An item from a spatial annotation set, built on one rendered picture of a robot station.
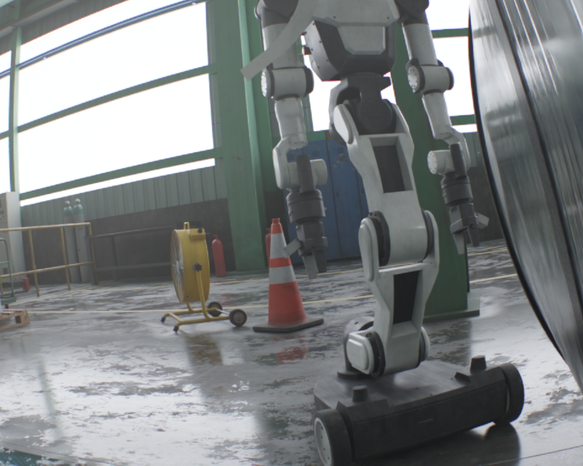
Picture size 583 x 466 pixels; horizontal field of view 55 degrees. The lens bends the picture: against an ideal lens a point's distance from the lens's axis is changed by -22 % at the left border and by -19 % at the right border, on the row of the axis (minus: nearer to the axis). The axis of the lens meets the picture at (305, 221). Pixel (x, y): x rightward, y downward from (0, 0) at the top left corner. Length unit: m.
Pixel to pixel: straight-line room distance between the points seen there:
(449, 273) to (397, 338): 2.21
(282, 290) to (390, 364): 2.60
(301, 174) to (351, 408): 0.60
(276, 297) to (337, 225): 6.15
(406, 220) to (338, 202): 8.77
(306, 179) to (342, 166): 8.78
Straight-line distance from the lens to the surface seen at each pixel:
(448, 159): 1.89
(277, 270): 4.42
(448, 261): 4.00
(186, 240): 4.90
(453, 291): 4.02
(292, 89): 1.81
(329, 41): 1.86
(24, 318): 6.21
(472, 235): 1.84
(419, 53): 1.98
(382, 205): 1.72
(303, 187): 1.71
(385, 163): 1.81
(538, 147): 0.24
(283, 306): 4.40
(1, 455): 2.13
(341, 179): 10.48
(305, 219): 1.72
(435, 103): 1.95
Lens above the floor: 0.68
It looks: level
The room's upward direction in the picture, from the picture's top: 7 degrees counter-clockwise
